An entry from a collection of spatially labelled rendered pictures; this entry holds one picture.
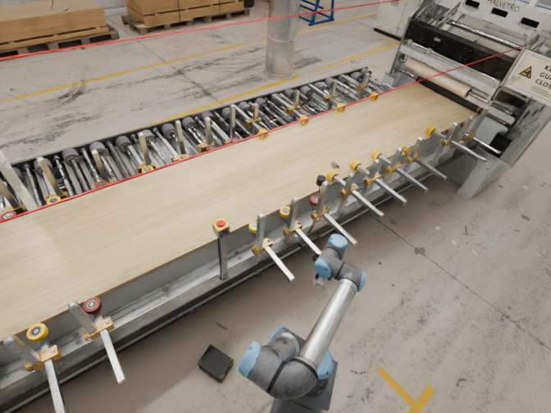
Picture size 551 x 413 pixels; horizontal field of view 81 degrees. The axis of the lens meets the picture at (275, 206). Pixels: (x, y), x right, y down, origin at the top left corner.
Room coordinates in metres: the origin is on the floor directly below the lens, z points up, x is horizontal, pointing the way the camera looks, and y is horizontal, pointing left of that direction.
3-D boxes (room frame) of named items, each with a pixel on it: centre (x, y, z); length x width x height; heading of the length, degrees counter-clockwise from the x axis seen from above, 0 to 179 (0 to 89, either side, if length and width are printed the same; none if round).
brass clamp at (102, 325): (0.61, 0.82, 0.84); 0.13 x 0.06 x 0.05; 131
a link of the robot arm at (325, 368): (0.58, -0.30, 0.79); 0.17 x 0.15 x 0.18; 63
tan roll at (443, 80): (3.52, -1.74, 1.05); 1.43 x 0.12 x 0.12; 41
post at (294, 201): (1.41, -0.12, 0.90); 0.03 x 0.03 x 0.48; 41
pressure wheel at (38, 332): (0.54, 1.06, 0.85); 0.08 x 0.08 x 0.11
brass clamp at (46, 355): (0.44, 1.01, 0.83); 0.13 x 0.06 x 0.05; 131
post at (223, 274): (1.07, 0.27, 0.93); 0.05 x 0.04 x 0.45; 131
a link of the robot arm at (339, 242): (0.99, -0.32, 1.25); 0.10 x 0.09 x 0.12; 153
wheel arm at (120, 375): (0.55, 0.75, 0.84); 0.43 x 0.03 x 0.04; 41
